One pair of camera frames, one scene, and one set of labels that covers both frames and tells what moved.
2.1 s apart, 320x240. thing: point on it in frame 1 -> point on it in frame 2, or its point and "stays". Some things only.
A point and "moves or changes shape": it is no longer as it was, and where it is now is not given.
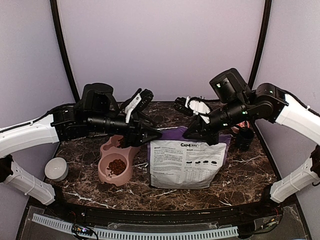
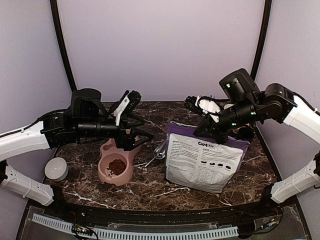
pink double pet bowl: x=116 y=164 stays
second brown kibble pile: x=116 y=167 stays
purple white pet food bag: x=178 y=162 moves or changes shape
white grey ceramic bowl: x=56 y=169 stays
